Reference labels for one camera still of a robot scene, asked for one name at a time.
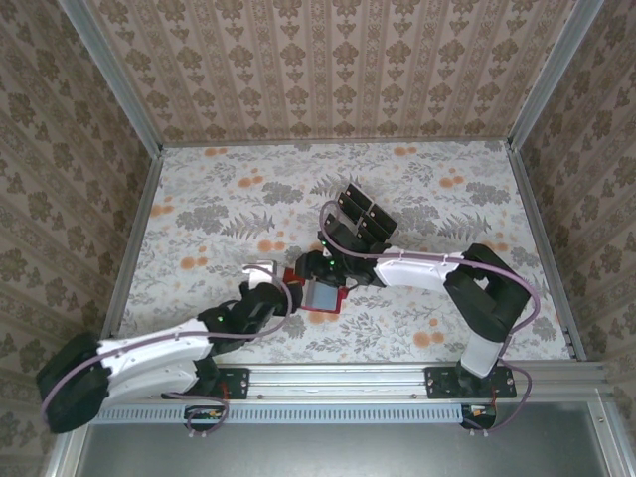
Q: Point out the red card holder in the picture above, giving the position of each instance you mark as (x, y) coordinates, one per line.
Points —
(323, 297)

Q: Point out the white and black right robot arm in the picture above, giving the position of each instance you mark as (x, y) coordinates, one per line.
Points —
(412, 271)

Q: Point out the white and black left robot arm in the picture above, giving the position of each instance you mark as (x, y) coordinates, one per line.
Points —
(149, 348)

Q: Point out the black controller board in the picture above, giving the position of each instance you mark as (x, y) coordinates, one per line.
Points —
(204, 413)
(479, 412)

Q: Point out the grey metal sheet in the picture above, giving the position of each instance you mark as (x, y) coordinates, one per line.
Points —
(348, 452)

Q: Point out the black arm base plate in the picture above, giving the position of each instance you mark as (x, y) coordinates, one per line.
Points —
(439, 382)
(238, 382)

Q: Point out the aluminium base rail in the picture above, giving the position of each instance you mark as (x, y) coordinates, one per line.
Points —
(338, 382)

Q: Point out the aluminium table edge rail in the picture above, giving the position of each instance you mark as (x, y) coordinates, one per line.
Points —
(545, 248)
(133, 248)

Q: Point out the aluminium frame post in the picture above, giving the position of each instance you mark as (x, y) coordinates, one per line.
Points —
(114, 74)
(551, 74)

